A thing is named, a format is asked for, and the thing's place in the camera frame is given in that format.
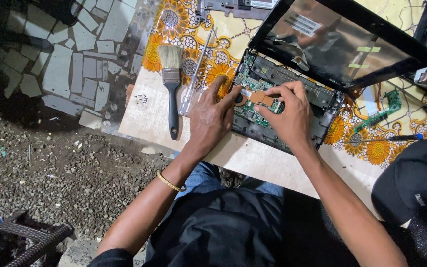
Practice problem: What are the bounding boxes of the person's right hand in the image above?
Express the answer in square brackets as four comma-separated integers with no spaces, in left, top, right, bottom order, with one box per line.
[254,81,320,153]

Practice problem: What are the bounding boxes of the person's left hand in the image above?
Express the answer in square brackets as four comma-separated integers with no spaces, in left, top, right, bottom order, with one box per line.
[186,75,242,158]

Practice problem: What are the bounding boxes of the copper heat sink strip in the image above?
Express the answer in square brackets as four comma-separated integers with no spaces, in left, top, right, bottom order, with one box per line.
[241,89,276,108]

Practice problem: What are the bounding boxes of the person's blue jeans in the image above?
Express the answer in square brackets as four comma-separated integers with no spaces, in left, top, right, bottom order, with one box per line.
[176,161,285,199]

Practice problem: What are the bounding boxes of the gold bangle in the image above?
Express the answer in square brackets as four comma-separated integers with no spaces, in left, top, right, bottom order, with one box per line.
[156,170,187,193]

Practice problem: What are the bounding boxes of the green circuit board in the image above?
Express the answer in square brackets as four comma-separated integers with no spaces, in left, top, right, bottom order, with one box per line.
[354,89,403,133]

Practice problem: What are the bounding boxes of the black opened laptop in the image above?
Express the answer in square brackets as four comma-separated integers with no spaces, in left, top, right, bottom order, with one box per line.
[230,0,427,155]

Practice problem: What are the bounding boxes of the sunflower patterned tablecloth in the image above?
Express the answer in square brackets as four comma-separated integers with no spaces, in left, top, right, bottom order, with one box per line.
[141,0,427,170]

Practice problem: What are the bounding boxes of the black screwdriver with blue end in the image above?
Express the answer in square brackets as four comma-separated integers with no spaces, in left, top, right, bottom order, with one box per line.
[341,133,425,145]

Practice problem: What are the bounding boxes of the person's black shirt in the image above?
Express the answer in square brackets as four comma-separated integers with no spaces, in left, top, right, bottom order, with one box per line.
[87,186,285,267]

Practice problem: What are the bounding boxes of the grey plastic laptop cover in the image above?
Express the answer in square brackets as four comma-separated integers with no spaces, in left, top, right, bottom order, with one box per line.
[195,0,279,22]

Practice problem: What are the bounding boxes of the black cap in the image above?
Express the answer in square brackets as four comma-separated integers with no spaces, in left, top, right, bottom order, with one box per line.
[371,139,427,227]

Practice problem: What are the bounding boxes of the dark wicker chair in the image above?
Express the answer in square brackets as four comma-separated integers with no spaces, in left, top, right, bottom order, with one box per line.
[0,211,75,267]

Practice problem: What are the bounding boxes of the clear handled tester screwdriver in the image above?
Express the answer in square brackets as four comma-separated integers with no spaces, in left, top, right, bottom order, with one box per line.
[178,27,214,116]

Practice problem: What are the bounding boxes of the black handled paintbrush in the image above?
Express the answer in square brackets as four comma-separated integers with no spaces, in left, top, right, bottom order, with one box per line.
[157,44,184,141]

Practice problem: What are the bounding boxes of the white ribbon cable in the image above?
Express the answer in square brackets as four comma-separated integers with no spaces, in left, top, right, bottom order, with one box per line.
[362,86,379,116]

